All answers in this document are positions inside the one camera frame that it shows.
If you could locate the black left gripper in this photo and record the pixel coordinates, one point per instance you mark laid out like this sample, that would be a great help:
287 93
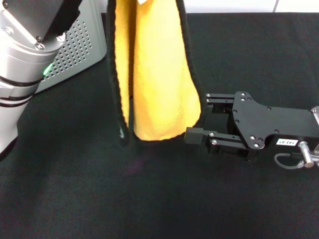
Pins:
45 15

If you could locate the yellow towel with black border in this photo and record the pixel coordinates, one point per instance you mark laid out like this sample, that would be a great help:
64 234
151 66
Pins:
159 74

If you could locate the grey perforated storage box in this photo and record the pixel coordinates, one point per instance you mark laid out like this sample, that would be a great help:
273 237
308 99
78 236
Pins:
79 49

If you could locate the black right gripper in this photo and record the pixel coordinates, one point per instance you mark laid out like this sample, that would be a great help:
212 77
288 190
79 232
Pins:
259 122

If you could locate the silver right wrist knob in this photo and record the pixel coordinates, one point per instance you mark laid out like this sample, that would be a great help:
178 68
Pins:
316 115

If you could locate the black tablecloth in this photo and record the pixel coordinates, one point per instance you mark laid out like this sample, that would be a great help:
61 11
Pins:
74 199

